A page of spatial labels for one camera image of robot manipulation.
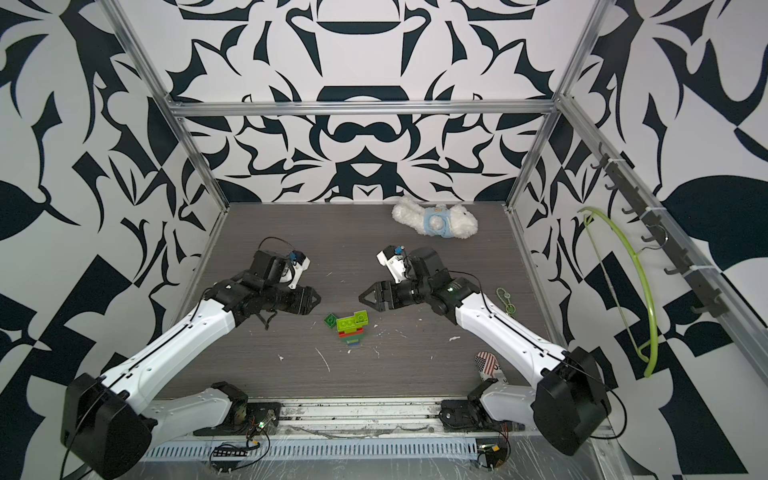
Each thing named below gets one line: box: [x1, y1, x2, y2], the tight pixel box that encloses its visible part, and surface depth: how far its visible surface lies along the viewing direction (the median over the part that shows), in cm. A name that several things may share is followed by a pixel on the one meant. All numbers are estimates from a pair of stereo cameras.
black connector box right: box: [477, 443, 508, 468], surface depth 73 cm
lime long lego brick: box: [336, 316, 357, 333], surface depth 79 cm
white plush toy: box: [392, 197, 478, 239], surface depth 107 cm
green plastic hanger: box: [577, 207, 657, 378], surface depth 62 cm
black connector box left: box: [213, 448, 248, 457], surface depth 74 cm
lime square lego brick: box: [354, 310, 369, 325], surface depth 78 cm
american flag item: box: [474, 351, 499, 377], surface depth 82 cm
